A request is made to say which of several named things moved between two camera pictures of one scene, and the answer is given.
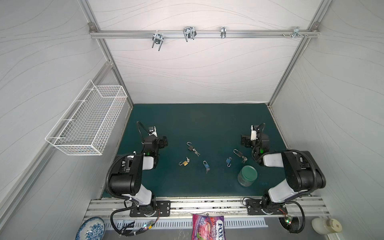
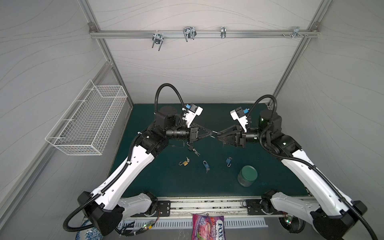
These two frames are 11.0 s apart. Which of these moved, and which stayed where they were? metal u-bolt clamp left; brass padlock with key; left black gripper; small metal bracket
Moved: left black gripper
Stayed: brass padlock with key; small metal bracket; metal u-bolt clamp left
